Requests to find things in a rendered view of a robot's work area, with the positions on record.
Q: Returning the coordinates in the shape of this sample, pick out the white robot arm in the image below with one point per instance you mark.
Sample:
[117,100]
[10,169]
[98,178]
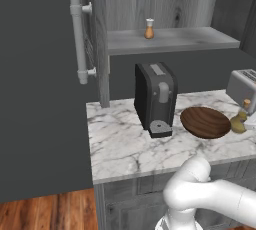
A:
[200,194]

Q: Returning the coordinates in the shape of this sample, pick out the grey wooden cabinet door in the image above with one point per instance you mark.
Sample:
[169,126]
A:
[96,40]

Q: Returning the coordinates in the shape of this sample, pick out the orange shaker with white cap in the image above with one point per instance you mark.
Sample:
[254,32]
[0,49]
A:
[149,31]

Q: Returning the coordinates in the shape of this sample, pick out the grey wooden cabinet shelf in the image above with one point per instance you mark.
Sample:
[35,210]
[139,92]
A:
[170,40]

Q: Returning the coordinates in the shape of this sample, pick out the brown wooden mixing bowl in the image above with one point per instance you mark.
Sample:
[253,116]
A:
[206,122]

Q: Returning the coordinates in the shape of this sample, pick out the grey counter cabinet front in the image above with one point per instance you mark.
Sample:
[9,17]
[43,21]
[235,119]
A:
[146,197]

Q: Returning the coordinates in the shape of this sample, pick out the olive bottle with cork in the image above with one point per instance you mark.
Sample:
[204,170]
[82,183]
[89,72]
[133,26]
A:
[239,121]

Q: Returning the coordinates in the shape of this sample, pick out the black coffee machine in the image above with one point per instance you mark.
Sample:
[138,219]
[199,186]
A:
[155,98]

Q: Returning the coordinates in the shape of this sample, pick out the silver toaster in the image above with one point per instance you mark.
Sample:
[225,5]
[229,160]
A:
[242,88]

